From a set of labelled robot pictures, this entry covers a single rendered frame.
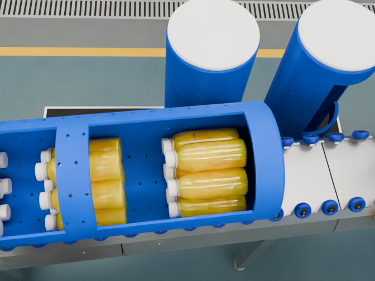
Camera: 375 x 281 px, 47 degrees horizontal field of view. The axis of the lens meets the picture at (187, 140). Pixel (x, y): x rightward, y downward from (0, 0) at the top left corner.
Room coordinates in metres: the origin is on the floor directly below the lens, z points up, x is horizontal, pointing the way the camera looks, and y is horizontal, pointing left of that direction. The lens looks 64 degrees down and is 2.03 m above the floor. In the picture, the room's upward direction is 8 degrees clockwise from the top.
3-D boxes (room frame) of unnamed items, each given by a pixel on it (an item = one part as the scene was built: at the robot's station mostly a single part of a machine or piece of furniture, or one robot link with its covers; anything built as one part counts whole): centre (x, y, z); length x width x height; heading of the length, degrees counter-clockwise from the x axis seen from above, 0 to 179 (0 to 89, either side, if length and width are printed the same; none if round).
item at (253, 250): (0.40, -0.32, 0.31); 0.06 x 0.06 x 0.63; 14
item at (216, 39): (0.87, -0.03, 1.03); 0.28 x 0.28 x 0.01
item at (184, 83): (0.87, -0.03, 0.59); 0.28 x 0.28 x 0.88
